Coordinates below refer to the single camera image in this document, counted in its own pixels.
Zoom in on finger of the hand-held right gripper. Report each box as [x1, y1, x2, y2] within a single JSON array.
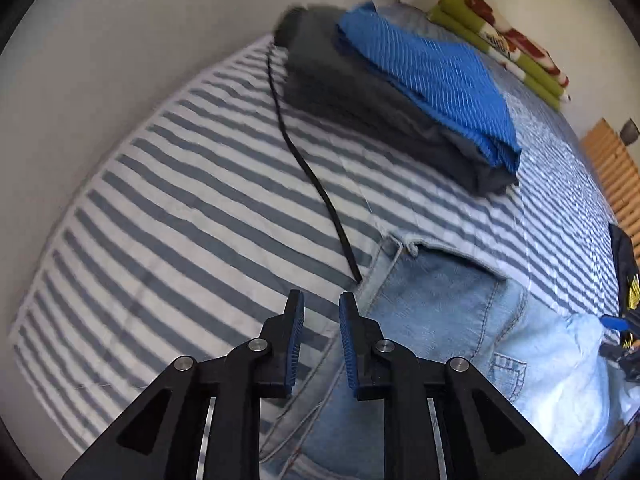
[[599, 313, 640, 334], [599, 341, 640, 380]]

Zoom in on light blue denim pants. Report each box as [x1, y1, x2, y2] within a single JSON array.
[[260, 232, 640, 480]]

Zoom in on blue striped folded garment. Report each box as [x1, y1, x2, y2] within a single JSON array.
[[334, 1, 523, 173]]

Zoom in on black yellow striped garment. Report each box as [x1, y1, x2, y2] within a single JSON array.
[[609, 222, 640, 311]]

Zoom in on green floral folded blanket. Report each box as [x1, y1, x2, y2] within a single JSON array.
[[427, 0, 572, 108]]

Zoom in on blue white striped quilt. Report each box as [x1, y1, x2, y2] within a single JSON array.
[[7, 2, 640, 461]]

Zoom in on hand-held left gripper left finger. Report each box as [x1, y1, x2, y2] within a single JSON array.
[[62, 290, 306, 480]]

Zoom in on black cable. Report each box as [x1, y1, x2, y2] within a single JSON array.
[[266, 42, 363, 283]]

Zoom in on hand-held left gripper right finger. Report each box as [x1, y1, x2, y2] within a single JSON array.
[[339, 291, 581, 480]]

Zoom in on dark grey folded garment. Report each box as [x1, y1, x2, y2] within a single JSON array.
[[272, 5, 521, 196]]

